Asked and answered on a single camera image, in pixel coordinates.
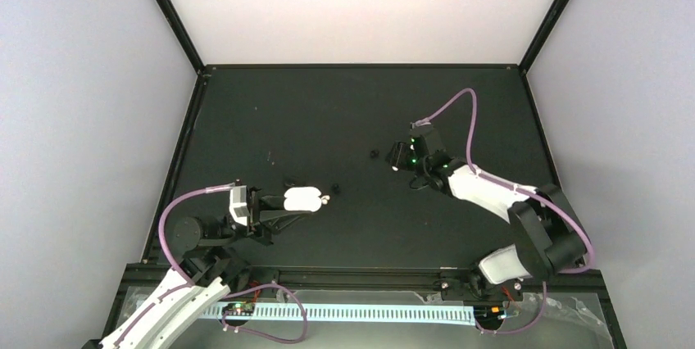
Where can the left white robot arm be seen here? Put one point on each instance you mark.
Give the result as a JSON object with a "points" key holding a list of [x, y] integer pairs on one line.
{"points": [[205, 269]]}

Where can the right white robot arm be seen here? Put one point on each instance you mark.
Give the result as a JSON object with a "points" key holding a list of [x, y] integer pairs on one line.
{"points": [[547, 238]]}

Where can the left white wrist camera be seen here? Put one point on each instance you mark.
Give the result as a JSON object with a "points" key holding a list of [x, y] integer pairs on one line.
{"points": [[238, 205]]}

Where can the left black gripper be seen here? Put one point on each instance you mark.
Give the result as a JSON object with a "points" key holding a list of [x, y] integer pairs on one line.
{"points": [[255, 228]]}

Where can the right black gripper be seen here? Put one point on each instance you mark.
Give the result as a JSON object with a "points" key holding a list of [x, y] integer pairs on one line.
{"points": [[396, 156]]}

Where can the right black frame post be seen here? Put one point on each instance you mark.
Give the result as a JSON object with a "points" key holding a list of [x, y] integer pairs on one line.
{"points": [[542, 34]]}

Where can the black frame post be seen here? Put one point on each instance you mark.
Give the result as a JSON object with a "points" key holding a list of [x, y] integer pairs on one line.
{"points": [[542, 34], [176, 25]]}

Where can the white earbud charging case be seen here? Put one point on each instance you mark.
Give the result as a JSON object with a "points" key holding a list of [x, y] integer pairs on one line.
{"points": [[303, 199]]}

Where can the black front mounting rail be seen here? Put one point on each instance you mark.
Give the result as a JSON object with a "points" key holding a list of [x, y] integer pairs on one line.
{"points": [[450, 283]]}

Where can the left black frame post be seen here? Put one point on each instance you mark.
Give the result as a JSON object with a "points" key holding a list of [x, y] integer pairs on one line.
{"points": [[176, 25]]}

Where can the white slotted cable duct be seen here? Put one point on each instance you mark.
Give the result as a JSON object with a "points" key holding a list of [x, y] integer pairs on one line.
{"points": [[357, 313]]}

